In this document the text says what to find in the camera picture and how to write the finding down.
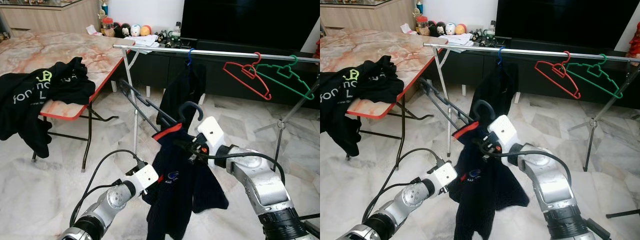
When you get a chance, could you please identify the navy shirt red collar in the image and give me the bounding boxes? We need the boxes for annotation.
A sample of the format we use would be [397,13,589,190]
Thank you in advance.
[446,121,531,240]
[141,122,230,240]

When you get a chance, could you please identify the red plastic clothes hanger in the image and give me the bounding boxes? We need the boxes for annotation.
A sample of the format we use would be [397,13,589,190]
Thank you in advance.
[533,50,582,100]
[222,52,273,102]

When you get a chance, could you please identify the green plastic clothes hanger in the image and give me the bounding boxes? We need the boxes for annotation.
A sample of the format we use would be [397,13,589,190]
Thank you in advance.
[565,53,624,99]
[254,54,317,101]

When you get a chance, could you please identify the silver metal clothes rack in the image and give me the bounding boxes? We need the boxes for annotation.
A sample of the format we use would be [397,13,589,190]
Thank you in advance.
[423,42,640,173]
[112,43,321,173]

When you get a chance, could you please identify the white paper stack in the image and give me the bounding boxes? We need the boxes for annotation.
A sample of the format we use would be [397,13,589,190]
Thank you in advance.
[440,33,475,47]
[125,35,161,49]

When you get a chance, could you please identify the black flat television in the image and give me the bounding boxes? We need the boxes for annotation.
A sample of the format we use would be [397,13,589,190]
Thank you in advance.
[495,0,638,52]
[180,0,321,53]

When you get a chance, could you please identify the marble folding table red edge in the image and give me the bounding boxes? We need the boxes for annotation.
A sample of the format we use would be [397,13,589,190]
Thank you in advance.
[320,29,443,161]
[0,31,132,173]

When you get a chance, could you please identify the light wooden cabinet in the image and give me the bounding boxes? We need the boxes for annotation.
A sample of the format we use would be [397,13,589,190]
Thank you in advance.
[320,0,416,32]
[0,0,101,33]

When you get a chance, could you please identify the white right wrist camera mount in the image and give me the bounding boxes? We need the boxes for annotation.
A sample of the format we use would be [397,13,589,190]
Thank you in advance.
[196,116,227,157]
[487,115,523,157]

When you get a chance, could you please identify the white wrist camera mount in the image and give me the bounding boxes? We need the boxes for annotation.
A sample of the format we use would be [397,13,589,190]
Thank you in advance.
[487,115,523,157]
[196,116,227,157]
[125,164,160,193]
[424,162,458,193]

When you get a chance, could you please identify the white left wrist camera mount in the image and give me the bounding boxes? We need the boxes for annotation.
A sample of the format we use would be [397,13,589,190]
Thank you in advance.
[125,164,160,193]
[424,162,458,193]

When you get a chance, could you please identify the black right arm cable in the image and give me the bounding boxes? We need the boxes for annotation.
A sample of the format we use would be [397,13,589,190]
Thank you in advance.
[487,149,573,188]
[192,150,287,186]

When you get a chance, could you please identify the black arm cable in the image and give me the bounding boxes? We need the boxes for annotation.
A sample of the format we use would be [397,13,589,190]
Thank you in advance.
[69,149,146,226]
[192,150,287,186]
[361,147,446,223]
[487,149,573,188]

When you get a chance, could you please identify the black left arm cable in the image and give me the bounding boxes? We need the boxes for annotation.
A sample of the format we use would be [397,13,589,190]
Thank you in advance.
[361,147,446,223]
[69,149,146,226]

